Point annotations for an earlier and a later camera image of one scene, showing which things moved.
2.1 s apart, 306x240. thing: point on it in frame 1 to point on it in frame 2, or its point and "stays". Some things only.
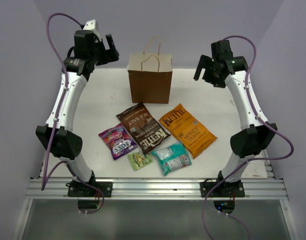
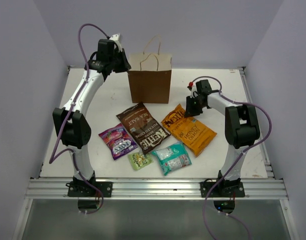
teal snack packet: x=172 y=158 stays
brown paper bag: x=150 y=74 stays
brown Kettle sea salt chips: x=146 y=131 stays
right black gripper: x=217 y=82 to x=189 y=110
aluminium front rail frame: x=255 y=189 stays
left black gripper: x=109 y=55 to x=125 y=66
